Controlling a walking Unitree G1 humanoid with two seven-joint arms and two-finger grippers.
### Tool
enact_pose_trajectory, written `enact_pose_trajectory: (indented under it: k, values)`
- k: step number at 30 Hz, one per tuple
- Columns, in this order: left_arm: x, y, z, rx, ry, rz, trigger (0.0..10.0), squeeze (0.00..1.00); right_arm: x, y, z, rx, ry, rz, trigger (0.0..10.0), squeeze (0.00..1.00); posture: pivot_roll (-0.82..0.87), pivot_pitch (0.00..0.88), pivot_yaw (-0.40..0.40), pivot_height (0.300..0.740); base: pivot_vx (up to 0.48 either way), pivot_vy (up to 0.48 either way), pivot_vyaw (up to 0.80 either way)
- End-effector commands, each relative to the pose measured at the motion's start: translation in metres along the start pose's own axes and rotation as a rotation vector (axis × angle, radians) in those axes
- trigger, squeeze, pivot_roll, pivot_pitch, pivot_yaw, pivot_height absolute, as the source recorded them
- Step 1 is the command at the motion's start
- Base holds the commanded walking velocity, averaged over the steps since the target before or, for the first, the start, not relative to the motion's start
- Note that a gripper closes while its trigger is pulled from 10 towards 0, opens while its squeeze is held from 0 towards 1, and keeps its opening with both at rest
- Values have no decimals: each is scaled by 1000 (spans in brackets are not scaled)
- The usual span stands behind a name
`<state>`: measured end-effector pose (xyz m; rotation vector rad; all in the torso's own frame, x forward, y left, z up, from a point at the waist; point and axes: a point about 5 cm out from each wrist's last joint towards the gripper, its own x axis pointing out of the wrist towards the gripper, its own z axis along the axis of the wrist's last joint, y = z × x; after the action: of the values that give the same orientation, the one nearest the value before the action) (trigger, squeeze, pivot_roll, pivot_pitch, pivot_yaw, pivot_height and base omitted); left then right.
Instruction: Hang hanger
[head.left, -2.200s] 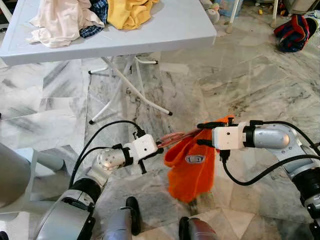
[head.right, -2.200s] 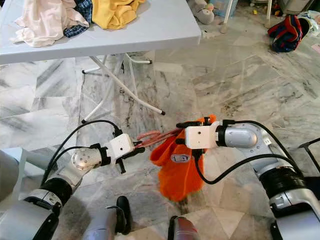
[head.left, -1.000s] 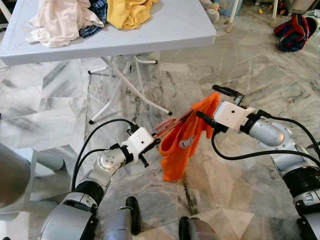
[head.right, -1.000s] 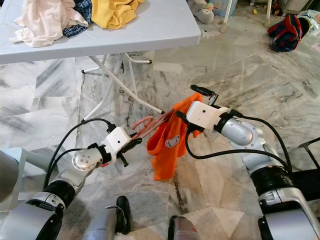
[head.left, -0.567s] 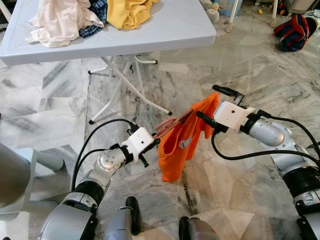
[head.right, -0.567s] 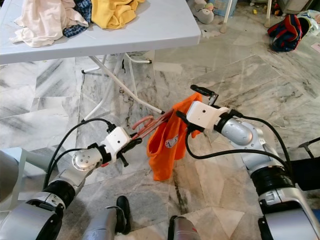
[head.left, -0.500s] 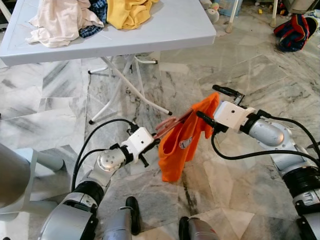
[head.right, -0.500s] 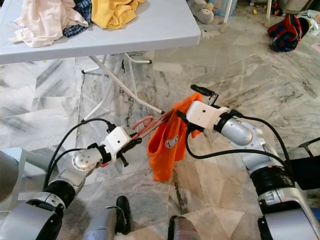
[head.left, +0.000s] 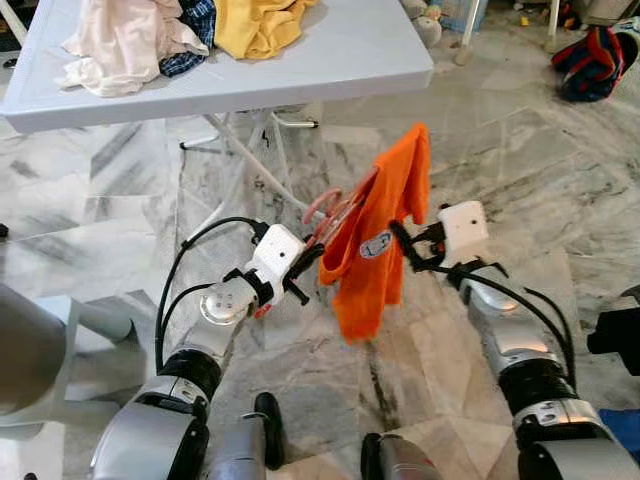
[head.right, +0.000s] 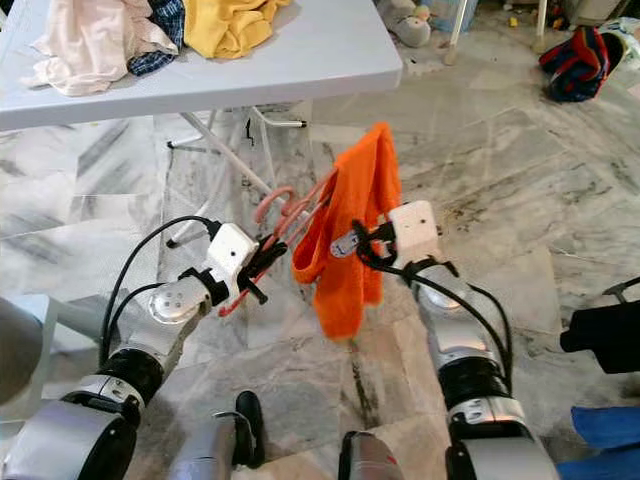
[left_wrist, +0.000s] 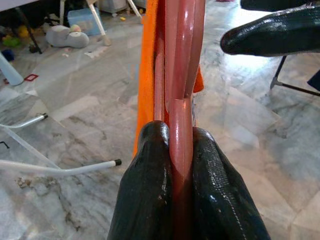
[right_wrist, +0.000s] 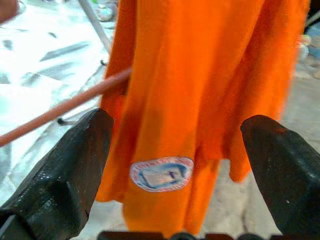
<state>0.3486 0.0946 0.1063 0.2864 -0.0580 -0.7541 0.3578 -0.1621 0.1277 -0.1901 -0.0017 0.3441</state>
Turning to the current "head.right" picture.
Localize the orange logo t-shirt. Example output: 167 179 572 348
292 122 403 341

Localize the white folding table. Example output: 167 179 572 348
0 0 404 249

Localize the silver robot left leg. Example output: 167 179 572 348
170 390 266 480

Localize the silver robot leg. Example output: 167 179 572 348
170 390 266 480
340 430 406 480

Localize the silver robot right leg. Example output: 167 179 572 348
340 430 406 480

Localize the grey plush toy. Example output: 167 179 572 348
375 0 431 48

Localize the white stand pole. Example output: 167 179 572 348
534 0 551 53
443 0 473 67

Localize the dark blue plaid garment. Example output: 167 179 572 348
128 0 187 78

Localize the yellow garment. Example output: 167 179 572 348
182 0 293 59

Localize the black boxy object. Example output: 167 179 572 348
560 275 640 378

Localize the navy red fabric bag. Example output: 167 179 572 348
538 25 623 104

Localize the cream pink garment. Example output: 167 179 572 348
30 0 183 97

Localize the bright blue fabric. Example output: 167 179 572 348
555 405 640 480

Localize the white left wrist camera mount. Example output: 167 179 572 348
207 222 260 292

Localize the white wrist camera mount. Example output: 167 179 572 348
207 222 260 292
389 199 444 267

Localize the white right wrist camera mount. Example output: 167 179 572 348
389 199 444 267

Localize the long black left arm cable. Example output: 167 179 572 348
105 215 223 366

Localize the short black left arm cable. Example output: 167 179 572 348
110 280 206 366

